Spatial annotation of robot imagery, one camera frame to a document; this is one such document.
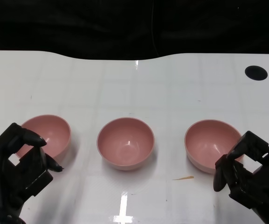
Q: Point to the thin orange wood sliver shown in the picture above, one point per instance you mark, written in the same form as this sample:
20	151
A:
184	178

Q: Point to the black round table grommet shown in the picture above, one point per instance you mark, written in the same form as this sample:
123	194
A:
256	73

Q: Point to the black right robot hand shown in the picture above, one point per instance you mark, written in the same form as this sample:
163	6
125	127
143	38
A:
264	186

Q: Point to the pink plastic bowl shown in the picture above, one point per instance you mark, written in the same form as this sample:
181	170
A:
125	144
55	133
206	142

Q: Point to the black cloth backdrop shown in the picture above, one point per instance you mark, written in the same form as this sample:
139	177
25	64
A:
78	28

